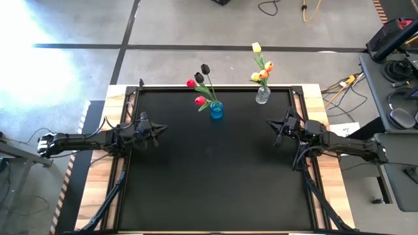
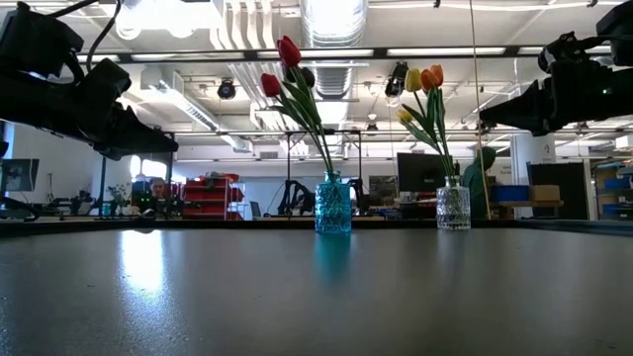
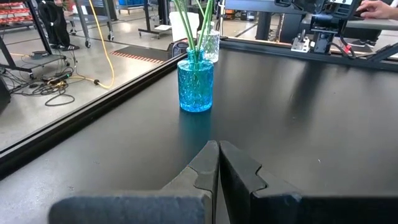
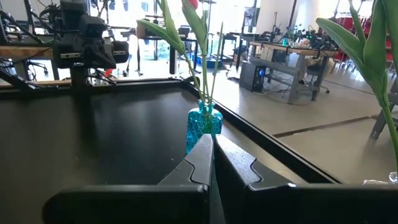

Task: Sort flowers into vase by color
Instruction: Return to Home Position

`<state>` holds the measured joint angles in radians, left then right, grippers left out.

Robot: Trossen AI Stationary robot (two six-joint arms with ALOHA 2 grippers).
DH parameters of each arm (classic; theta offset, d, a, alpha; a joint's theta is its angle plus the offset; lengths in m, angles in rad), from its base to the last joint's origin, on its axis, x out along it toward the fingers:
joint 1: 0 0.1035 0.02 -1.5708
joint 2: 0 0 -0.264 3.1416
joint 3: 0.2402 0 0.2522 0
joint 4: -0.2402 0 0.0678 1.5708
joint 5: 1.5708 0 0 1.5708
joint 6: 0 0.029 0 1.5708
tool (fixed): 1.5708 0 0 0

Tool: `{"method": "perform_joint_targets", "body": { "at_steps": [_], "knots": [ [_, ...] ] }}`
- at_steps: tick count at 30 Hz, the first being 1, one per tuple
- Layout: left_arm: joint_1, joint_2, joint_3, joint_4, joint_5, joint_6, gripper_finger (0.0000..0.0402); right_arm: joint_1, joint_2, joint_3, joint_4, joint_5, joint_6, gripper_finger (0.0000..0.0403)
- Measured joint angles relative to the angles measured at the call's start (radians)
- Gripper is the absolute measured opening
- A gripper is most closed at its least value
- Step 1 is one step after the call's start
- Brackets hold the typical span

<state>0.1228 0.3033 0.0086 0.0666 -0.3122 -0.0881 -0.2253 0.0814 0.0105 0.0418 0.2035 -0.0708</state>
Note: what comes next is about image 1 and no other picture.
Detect red artificial tulip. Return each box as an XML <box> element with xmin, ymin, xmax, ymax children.
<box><xmin>195</xmin><ymin>95</ymin><xmax>216</xmax><ymax>113</ymax></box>
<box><xmin>186</xmin><ymin>78</ymin><xmax>215</xmax><ymax>102</ymax></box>

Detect blue glass vase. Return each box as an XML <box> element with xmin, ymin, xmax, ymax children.
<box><xmin>210</xmin><ymin>101</ymin><xmax>224</xmax><ymax>119</ymax></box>

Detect black coiled cable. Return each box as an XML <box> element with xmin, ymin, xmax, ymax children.
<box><xmin>381</xmin><ymin>59</ymin><xmax>414</xmax><ymax>83</ymax></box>

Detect grey metal stand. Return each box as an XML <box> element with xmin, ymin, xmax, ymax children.
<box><xmin>0</xmin><ymin>130</ymin><xmax>54</xmax><ymax>235</ymax></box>

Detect black metal table frame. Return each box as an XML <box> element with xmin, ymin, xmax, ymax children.
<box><xmin>116</xmin><ymin>84</ymin><xmax>323</xmax><ymax>234</ymax></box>

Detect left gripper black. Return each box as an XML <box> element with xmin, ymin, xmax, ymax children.
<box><xmin>129</xmin><ymin>112</ymin><xmax>169</xmax><ymax>149</ymax></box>

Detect clear glass vase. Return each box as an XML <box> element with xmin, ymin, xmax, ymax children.
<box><xmin>255</xmin><ymin>86</ymin><xmax>271</xmax><ymax>105</ymax></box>

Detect black floor panel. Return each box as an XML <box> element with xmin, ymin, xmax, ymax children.
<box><xmin>54</xmin><ymin>100</ymin><xmax>106</xmax><ymax>234</ymax></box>

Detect yellow floor cable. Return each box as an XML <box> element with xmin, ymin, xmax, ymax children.
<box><xmin>302</xmin><ymin>0</ymin><xmax>323</xmax><ymax>23</ymax></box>

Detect white paper sheet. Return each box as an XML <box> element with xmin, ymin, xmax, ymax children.
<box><xmin>329</xmin><ymin>121</ymin><xmax>362</xmax><ymax>138</ymax></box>

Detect yellow extension cable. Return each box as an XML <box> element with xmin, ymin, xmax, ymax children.
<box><xmin>323</xmin><ymin>74</ymin><xmax>357</xmax><ymax>99</ymax></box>

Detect black slanted desk beam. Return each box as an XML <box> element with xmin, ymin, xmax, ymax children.
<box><xmin>349</xmin><ymin>116</ymin><xmax>386</xmax><ymax>142</ymax></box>

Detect grey desk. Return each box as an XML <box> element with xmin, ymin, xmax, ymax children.
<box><xmin>373</xmin><ymin>132</ymin><xmax>418</xmax><ymax>213</ymax></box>
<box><xmin>359</xmin><ymin>52</ymin><xmax>418</xmax><ymax>134</ymax></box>

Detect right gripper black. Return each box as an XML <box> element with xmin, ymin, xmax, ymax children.
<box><xmin>266</xmin><ymin>108</ymin><xmax>325</xmax><ymax>147</ymax></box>

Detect black diagonal frame strut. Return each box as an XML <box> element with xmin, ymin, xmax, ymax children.
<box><xmin>76</xmin><ymin>163</ymin><xmax>128</xmax><ymax>233</ymax></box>
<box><xmin>302</xmin><ymin>169</ymin><xmax>355</xmax><ymax>233</ymax></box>

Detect black red tool case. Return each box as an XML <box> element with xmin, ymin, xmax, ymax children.
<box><xmin>365</xmin><ymin>16</ymin><xmax>415</xmax><ymax>53</ymax></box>

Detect black looped floor cable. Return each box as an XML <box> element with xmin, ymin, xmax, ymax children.
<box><xmin>257</xmin><ymin>0</ymin><xmax>281</xmax><ymax>16</ymax></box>

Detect black stand base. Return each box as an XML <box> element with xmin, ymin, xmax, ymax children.
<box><xmin>402</xmin><ymin>164</ymin><xmax>418</xmax><ymax>184</ymax></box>

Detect dark headphones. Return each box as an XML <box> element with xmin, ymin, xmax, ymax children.
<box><xmin>387</xmin><ymin>87</ymin><xmax>418</xmax><ymax>130</ymax></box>

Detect orange black hazard strip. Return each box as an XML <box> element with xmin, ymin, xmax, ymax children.
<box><xmin>48</xmin><ymin>153</ymin><xmax>79</xmax><ymax>235</ymax></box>

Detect black slanted pole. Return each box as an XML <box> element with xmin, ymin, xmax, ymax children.
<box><xmin>372</xmin><ymin>19</ymin><xmax>418</xmax><ymax>63</ymax></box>

